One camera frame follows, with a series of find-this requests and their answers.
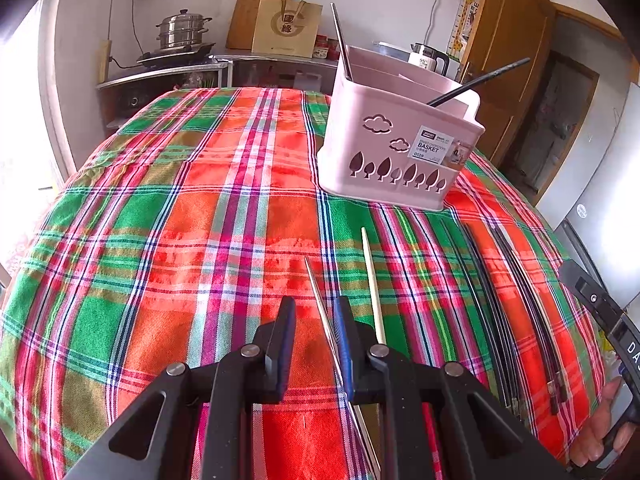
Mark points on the silver refrigerator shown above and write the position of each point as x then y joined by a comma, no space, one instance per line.
600,185

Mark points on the white wall pipe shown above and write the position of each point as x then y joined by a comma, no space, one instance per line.
436,0

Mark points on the plaid tablecloth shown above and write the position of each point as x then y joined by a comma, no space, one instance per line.
175,240

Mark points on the person's right hand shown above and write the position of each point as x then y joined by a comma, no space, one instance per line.
597,425

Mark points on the wooden door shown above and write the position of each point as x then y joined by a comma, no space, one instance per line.
505,45

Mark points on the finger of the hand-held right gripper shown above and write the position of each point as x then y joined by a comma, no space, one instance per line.
590,295

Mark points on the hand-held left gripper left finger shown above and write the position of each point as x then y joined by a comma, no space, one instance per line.
286,332

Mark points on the low steel shelf unit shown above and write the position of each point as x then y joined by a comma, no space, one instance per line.
150,87

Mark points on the wooden cutting board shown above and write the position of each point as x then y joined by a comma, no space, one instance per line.
245,15

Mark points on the stainless steel steamer pot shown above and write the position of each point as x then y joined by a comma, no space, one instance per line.
182,30

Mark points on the giraffe height chart poster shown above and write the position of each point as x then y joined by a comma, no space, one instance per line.
465,20

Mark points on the white electric kettle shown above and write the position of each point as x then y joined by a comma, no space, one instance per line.
425,57

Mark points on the wooden door frame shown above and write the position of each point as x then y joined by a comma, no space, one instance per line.
587,35

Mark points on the metal chopstick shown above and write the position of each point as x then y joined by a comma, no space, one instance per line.
341,40
320,300

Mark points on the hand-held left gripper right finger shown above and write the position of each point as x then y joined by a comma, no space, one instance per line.
344,340

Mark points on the row of black chopsticks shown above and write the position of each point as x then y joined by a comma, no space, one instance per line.
520,300

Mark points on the thin black chopstick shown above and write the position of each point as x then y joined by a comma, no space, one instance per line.
480,82

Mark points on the pale wooden chopstick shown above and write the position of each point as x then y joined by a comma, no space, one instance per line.
372,280

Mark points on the tan paper gift bag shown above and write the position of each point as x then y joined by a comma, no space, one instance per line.
287,27

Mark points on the black induction stove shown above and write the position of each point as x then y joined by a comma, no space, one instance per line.
175,55

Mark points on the blue plastic container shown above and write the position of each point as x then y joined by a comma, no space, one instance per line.
390,49

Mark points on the pink plastic utensil basket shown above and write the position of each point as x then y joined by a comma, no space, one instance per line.
360,125

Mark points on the red lidded jars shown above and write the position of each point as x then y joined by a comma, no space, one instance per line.
325,47

